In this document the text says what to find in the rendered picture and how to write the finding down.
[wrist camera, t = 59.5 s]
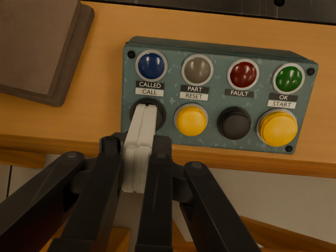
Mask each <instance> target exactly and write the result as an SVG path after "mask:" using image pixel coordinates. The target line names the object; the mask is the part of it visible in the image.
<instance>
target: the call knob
mask: <svg viewBox="0 0 336 252"><path fill-rule="evenodd" d="M138 104H145V106H149V105H156V107H157V113H156V125H155V132H156V131H157V130H159V129H160V128H161V126H162V125H163V122H164V112H163V110H162V108H161V107H160V106H159V105H158V104H157V103H155V102H153V101H149V100H146V101H141V102H139V103H138ZM138 104H137V105H138ZM137 105H136V106H135V107H134V108H133V110H132V113H131V121H132V119H133V116H134V113H135V110H136V107H137Z"/></svg>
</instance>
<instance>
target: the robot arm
mask: <svg viewBox="0 0 336 252"><path fill-rule="evenodd" d="M156 119H157V107H156V105H150V104H149V105H148V106H146V105H145V104H138V105H137V106H136V109H135V112H134V115H133V118H132V121H131V124H130V127H129V130H128V133H123V132H115V133H113V134H112V135H111V136H104V137H102V138H100V139H99V154H98V156H97V157H95V158H86V159H85V155H84V154H83V153H81V152H77V151H69V152H66V153H64V154H62V155H60V156H59V157H58V158H57V159H55V160H54V161H53V162H52V163H50V164H49V165H48V166H47V167H45V168H44V169H43V170H41V171H40V172H39V173H38V174H36V175H35V176H34V177H33V178H31V179H30V180H29V181H28V182H26V183H25V184H24V185H22V186H21V187H20V188H19V189H17V190H16V191H15V192H14V193H12V194H11V195H10V196H9V197H7V198H6V199H5V200H4V201H2V202H1V203H0V252H40V250H41V249H42V248H43V247H44V246H45V245H46V243H47V242H48V241H49V240H50V239H51V238H52V236H53V235H54V234H55V233H56V232H57V231H58V229H59V228H60V227H61V226H62V225H63V224H64V222H65V221H66V220H67V219H68V218H69V219H68V221H67V223H66V225H65V227H64V230H63V232H62V234H61V236H60V238H57V237H55V238H54V239H53V240H52V242H51V243H50V245H49V247H48V249H47V251H46V252H106V250H107V246H108V242H109V238H110V234H111V231H112V227H113V223H114V219H115V215H116V211H117V207H118V203H119V199H120V196H121V190H123V192H127V193H133V191H135V192H136V193H139V194H144V195H143V202H142V209H141V215H140V222H139V228H138V235H137V242H136V244H135V248H134V252H174V251H173V247H172V200H174V201H177V202H179V207H180V210H181V212H182V215H183V217H184V220H185V222H186V225H187V227H188V230H189V232H190V235H191V237H192V240H193V242H194V245H195V247H196V250H197V252H262V251H261V249H260V248H259V246H258V244H257V243H256V241H255V240H254V238H253V237H252V235H251V234H250V232H249V230H248V229H247V227H246V226H245V224H244V223H243V221H242V220H241V218H240V216H239V215H238V213H237V212H236V210H235V209H234V207H233V206H232V204H231V202H230V201H229V199H228V198H227V196H226V195H225V193H224V192H223V190H222V188H221V187H220V185H219V184H218V182H217V181H216V179H215V178H214V176H213V175H212V173H211V171H210V170H209V168H208V167H207V166H206V165H205V164H203V163H201V162H198V161H189V162H187V163H185V165H184V166H181V165H178V164H176V163H175V162H173V159H172V139H171V138H170V137H169V136H163V135H155V131H156Z"/></svg>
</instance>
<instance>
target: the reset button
mask: <svg viewBox="0 0 336 252"><path fill-rule="evenodd" d="M206 125H207V119H206V115H205V113H204V112H203V111H202V110H201V109H200V108H199V107H196V106H187V107H184V108H183V109H181V110H180V111H179V113H178V114H177V117H176V126H177V128H178V130H179V131H180V132H181V133H182V134H184V135H186V136H196V135H199V134H200V133H201V132H203V130H204V129H205V128H206Z"/></svg>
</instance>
